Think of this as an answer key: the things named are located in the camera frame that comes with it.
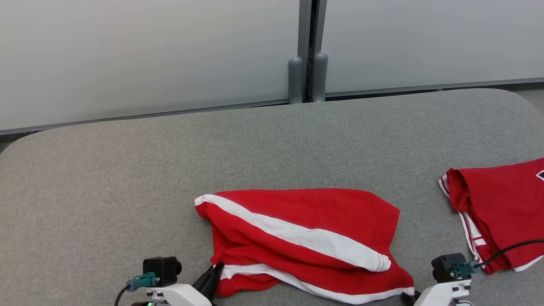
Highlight white partition panel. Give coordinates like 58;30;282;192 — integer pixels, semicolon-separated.
323;0;544;97
0;0;303;135

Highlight black right camera cable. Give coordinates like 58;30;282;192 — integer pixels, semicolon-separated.
450;239;544;279

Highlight grey partition frame post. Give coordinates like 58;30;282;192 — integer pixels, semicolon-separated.
312;0;329;103
288;0;313;105

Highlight red basketball jersey number 23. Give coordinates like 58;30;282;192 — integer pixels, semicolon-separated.
439;158;544;275

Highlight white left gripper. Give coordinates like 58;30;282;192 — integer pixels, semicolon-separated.
144;261;225;306

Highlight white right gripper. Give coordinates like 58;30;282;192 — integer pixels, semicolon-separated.
402;279;473;306

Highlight red shorts with white stripes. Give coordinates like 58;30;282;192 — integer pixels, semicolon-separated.
195;188;415;305

